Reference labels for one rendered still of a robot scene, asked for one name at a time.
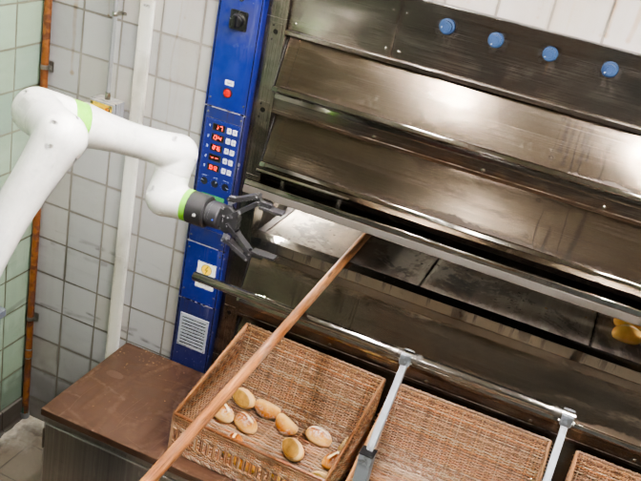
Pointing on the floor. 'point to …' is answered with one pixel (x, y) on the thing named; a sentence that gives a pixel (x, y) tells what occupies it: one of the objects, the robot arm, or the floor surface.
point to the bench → (118, 421)
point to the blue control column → (233, 47)
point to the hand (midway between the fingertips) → (276, 235)
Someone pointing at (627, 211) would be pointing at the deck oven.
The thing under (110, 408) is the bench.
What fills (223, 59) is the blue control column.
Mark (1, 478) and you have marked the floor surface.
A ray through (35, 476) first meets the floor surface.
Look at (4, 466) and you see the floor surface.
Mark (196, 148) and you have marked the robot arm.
